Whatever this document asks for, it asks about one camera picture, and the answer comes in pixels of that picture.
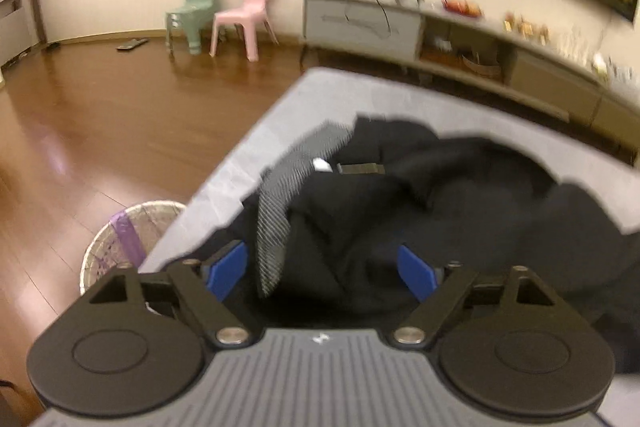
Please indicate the plate of fruit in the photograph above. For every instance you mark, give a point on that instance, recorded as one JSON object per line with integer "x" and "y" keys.
{"x": 462, "y": 7}

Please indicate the woven wastebasket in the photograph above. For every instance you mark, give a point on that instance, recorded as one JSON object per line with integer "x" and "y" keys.
{"x": 130, "y": 232}

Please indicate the small gold candle holder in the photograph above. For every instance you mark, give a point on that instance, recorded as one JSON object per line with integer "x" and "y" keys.
{"x": 509, "y": 22}
{"x": 543, "y": 33}

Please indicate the gold bowl ornament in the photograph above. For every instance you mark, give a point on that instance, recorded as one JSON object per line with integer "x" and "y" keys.
{"x": 526, "y": 26}

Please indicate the black pants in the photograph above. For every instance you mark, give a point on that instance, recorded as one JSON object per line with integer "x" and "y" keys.
{"x": 450, "y": 207}

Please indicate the white tall cabinet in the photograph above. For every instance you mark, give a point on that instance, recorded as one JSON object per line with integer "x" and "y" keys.
{"x": 15, "y": 27}

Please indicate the dark remote control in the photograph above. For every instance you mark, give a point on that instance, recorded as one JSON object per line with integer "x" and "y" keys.
{"x": 132, "y": 45}

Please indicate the long grey brown cabinet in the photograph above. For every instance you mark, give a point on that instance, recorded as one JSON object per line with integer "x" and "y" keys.
{"x": 360, "y": 24}

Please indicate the pink plastic child chair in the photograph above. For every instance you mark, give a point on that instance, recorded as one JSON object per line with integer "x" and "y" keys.
{"x": 245, "y": 12}

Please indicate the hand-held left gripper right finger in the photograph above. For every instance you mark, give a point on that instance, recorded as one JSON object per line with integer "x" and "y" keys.
{"x": 417, "y": 274}

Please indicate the green plastic child chair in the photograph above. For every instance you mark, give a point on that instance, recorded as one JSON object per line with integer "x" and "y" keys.
{"x": 192, "y": 14}

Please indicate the tray of glass cups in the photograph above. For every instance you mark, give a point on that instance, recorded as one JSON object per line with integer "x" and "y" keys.
{"x": 577, "y": 43}

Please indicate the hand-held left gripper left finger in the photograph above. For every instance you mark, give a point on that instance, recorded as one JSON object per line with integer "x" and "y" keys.
{"x": 227, "y": 269}

